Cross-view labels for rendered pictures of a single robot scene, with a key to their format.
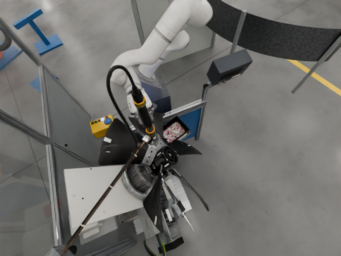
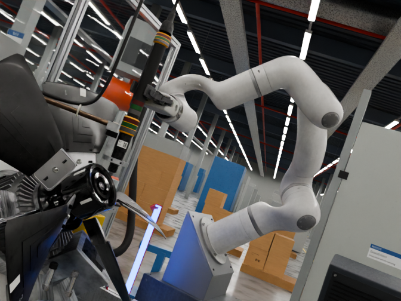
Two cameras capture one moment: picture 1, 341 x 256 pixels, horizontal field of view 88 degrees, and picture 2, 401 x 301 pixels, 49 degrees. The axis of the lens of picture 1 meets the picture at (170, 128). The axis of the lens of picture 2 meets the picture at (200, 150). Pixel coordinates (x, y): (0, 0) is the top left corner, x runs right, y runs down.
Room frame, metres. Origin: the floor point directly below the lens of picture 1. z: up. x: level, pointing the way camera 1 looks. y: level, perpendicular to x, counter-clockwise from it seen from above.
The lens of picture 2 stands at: (-0.41, -0.78, 1.32)
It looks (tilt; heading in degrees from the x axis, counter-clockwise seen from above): 4 degrees up; 38
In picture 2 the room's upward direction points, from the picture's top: 20 degrees clockwise
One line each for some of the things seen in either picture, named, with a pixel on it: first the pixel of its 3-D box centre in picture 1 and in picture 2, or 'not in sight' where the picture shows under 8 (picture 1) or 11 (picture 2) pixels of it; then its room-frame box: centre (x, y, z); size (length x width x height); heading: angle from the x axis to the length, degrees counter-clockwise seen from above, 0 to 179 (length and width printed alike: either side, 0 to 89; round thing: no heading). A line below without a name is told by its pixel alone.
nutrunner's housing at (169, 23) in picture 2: (147, 121); (142, 91); (0.38, 0.10, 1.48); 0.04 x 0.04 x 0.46
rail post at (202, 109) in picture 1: (199, 124); not in sight; (0.87, -0.32, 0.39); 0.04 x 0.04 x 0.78; 15
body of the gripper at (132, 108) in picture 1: (138, 101); (159, 101); (0.49, 0.13, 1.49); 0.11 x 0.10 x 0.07; 16
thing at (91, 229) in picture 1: (87, 221); not in sight; (0.05, 0.60, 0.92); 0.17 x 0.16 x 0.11; 105
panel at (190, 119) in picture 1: (162, 137); not in sight; (0.76, 0.09, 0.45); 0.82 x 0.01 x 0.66; 105
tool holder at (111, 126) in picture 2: (151, 137); (117, 144); (0.38, 0.10, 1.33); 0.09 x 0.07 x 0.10; 140
